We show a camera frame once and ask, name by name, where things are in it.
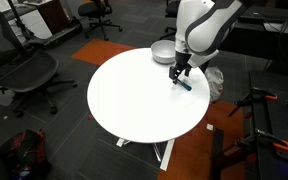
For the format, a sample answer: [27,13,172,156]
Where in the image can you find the white counter cabinet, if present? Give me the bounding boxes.
[0,0,54,41]

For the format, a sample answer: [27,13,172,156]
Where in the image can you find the black clamp with orange handle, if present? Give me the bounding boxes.
[228,87,279,118]
[235,129,288,158]

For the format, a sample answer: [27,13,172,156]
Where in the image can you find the black marker with teal cap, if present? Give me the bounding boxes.
[176,79,193,92]

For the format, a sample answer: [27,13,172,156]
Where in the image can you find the black electric scooter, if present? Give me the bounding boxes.
[7,0,83,48]

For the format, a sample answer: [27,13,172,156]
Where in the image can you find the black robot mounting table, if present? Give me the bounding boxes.
[248,69,288,180]

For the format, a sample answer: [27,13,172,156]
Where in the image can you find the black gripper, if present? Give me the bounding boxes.
[169,51,193,85]

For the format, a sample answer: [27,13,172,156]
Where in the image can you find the black floor support leg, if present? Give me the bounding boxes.
[210,128,252,180]

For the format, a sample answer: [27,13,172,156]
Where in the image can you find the red and black bag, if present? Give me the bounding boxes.
[0,129,48,180]

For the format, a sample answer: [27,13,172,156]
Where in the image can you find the brown wooden cabinet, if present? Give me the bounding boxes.
[37,0,70,34]

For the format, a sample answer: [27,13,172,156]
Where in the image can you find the black desk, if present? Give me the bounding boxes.
[218,0,288,68]

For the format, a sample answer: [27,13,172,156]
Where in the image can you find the grey bowl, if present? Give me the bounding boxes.
[150,39,178,65]

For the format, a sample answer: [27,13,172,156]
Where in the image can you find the white table base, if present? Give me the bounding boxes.
[115,137,176,172]

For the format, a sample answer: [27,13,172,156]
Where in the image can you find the black mesh office chair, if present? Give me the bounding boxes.
[0,5,78,118]

